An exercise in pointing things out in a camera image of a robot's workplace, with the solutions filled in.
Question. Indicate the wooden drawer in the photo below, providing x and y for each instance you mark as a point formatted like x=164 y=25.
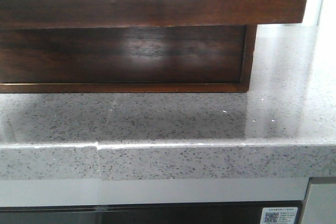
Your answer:
x=131 y=53
x=31 y=14

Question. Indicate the dark wooden drawer cabinet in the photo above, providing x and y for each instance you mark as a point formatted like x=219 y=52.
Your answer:
x=249 y=56

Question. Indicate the black appliance under counter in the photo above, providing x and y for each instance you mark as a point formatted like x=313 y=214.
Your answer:
x=211 y=212

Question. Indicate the white QR code sticker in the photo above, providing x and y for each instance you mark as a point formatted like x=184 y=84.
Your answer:
x=279 y=215

